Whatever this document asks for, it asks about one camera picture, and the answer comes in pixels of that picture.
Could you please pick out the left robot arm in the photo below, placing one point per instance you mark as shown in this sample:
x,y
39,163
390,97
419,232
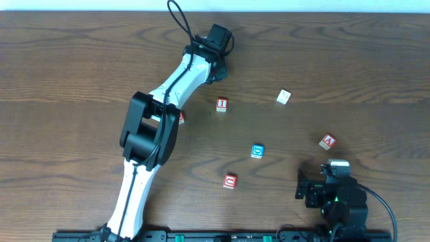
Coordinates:
x,y
151,125

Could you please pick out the red letter I block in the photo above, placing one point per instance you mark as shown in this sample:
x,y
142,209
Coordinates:
x,y
221,105

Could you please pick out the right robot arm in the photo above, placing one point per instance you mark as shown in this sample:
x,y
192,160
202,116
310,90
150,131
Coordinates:
x,y
341,202

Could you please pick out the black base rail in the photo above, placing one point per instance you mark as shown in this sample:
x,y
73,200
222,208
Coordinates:
x,y
163,236

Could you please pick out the white picture block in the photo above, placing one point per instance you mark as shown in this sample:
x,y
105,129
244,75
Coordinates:
x,y
283,97

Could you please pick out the red letter A block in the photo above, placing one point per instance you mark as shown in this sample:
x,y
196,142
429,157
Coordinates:
x,y
328,141

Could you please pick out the red letter U block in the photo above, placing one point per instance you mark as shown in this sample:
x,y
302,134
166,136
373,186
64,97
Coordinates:
x,y
230,181

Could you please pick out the blue letter D block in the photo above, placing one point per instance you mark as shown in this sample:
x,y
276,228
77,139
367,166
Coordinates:
x,y
257,151

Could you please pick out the red letter E block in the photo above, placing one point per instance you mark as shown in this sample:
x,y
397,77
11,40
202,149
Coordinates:
x,y
181,118

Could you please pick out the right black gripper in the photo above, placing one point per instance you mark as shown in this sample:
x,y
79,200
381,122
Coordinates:
x,y
302,185

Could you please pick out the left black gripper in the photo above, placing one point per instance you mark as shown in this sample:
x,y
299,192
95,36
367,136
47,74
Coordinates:
x,y
221,72

